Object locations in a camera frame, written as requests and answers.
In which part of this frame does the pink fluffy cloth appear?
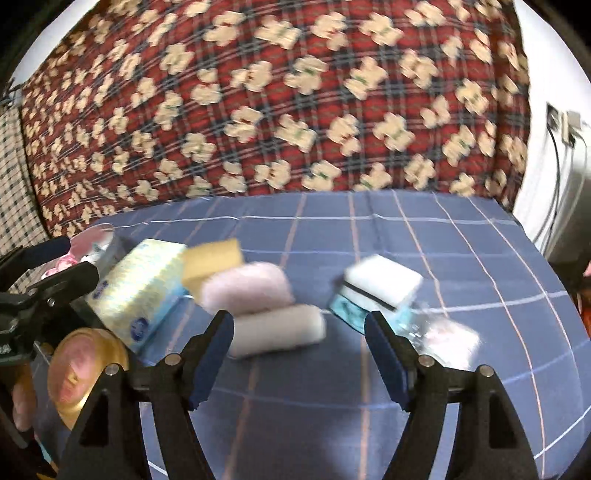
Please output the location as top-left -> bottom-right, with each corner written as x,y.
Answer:
200,261 -> 295,320

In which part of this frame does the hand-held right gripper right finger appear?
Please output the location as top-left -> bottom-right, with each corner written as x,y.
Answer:
364,311 -> 541,480

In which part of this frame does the gold round lid, pink label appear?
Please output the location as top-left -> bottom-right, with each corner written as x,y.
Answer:
46,328 -> 131,426

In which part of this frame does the yellow sponge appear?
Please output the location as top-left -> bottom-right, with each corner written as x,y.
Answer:
181,239 -> 244,292

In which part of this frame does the blue plaid tablecloth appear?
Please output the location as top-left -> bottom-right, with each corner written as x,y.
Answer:
32,189 -> 591,480

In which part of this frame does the teal sponge packet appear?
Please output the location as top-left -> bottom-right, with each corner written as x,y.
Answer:
328,286 -> 411,334

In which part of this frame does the white towel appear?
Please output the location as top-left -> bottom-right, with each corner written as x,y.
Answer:
228,305 -> 327,359

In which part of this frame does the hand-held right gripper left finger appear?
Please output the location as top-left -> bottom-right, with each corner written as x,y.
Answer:
60,310 -> 236,480

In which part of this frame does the white charger plug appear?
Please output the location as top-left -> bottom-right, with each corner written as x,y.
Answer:
561,111 -> 583,147

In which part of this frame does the white sponge with dark layer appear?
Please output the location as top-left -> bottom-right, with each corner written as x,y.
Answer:
344,255 -> 424,311

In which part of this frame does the clear round container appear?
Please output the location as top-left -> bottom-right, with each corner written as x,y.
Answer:
41,224 -> 123,282

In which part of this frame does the yellow patterned tissue pack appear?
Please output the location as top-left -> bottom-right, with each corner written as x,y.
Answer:
88,239 -> 191,356

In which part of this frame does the clear bag of cotton swabs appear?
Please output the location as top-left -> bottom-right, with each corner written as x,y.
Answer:
399,305 -> 482,371

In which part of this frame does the red plaid bear-print blanket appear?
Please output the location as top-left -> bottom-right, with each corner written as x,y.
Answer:
21,0 -> 532,241

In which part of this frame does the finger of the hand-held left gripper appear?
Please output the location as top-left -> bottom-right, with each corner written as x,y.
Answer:
28,262 -> 101,308
0,237 -> 71,275

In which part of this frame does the black cable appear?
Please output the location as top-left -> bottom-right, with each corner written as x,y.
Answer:
536,127 -> 564,247

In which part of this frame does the person's left hand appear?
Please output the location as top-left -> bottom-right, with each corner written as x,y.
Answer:
11,364 -> 38,432

